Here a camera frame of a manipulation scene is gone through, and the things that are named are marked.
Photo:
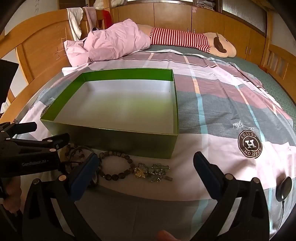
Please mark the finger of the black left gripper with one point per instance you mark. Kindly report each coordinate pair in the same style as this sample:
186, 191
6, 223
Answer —
54, 142
9, 130

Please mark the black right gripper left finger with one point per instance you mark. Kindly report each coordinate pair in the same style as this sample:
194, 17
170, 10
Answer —
40, 219

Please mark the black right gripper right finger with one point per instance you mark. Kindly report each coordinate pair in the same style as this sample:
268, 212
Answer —
251, 221

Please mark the green jade charm jewelry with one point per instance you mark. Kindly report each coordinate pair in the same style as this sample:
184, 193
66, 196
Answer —
154, 173

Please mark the left hand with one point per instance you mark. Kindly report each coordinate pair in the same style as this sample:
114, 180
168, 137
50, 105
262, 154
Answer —
13, 189

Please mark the black round sensor puck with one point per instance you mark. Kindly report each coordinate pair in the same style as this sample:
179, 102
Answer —
283, 189

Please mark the green cardboard box tray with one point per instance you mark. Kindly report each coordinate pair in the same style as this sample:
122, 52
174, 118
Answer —
132, 111

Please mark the wooden bed headboard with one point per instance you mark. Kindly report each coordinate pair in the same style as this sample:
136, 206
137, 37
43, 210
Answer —
38, 42

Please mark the plaid patchwork bed sheet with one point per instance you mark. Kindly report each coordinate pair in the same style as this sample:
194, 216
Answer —
224, 112

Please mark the pink crumpled pillow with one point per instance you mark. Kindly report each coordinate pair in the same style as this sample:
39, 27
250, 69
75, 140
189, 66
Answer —
115, 42

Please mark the white cloth on headboard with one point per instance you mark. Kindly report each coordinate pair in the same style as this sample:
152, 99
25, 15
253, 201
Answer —
75, 16

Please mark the red cloth on chair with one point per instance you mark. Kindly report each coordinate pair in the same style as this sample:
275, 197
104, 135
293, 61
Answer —
107, 19

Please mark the pink towel on headboard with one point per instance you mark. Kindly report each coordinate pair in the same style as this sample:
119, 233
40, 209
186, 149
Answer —
91, 17

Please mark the wooden bed footboard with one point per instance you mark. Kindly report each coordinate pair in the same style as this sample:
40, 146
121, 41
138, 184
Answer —
280, 64

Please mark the striped plush dog toy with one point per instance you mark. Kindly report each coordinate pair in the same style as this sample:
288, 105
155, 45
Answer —
212, 43

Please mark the wooden wall cabinets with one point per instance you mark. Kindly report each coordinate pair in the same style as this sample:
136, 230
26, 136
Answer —
248, 41

